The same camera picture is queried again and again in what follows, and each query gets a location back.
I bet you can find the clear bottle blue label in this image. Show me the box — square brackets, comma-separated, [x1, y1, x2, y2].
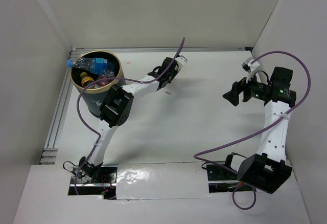
[66, 57, 114, 76]

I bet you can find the yellow-label yellow-cap bottle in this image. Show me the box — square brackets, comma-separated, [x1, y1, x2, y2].
[80, 72, 94, 87]

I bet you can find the clear bottle red label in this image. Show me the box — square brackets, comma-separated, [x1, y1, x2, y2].
[96, 75, 112, 87]

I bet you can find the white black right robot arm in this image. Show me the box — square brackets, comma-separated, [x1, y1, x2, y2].
[223, 67, 296, 194]

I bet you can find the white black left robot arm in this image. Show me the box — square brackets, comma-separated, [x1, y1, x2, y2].
[79, 55, 187, 183]

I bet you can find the dark blue gold-rimmed bin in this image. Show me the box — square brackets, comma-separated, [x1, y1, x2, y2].
[69, 51, 126, 117]

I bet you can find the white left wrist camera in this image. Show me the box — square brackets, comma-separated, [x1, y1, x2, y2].
[175, 55, 188, 72]

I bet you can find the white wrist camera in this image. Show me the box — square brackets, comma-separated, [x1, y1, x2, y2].
[175, 55, 188, 72]
[242, 58, 260, 83]

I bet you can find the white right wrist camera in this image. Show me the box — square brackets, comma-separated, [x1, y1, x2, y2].
[242, 58, 260, 83]

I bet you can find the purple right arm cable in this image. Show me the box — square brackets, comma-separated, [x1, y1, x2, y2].
[194, 51, 312, 210]

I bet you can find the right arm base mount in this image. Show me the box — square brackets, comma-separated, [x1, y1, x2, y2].
[201, 163, 252, 193]

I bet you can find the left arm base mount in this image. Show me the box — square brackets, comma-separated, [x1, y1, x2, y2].
[62, 161, 118, 200]

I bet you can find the aluminium frame rail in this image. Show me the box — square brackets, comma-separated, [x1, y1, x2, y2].
[39, 47, 252, 165]

